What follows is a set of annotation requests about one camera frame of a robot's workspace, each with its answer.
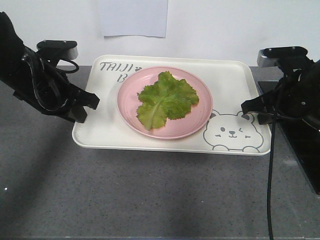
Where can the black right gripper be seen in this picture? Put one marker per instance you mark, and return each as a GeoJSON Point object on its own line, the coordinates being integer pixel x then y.
{"type": "Point", "coordinates": [296, 96]}

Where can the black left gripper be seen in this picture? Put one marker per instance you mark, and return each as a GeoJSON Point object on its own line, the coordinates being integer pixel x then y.
{"type": "Point", "coordinates": [44, 85]}

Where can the pink round plate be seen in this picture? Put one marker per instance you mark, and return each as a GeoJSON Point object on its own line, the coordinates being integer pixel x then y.
{"type": "Point", "coordinates": [128, 102]}

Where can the cream bear print tray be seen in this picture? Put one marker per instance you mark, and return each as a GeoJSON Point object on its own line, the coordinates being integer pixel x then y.
{"type": "Point", "coordinates": [228, 130]}

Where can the green lettuce leaf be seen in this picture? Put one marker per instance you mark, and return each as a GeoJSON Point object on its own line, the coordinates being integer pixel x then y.
{"type": "Point", "coordinates": [167, 99]}

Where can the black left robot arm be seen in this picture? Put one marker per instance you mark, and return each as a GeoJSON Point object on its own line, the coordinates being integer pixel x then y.
{"type": "Point", "coordinates": [9, 44]}

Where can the black glass cooktop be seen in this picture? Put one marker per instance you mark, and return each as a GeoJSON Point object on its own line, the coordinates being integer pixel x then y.
{"type": "Point", "coordinates": [304, 141]}

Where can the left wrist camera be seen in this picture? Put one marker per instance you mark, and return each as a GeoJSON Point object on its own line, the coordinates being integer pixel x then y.
{"type": "Point", "coordinates": [57, 49]}

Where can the white paper sheet on wall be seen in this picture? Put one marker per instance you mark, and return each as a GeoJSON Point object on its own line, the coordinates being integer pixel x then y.
{"type": "Point", "coordinates": [146, 18]}

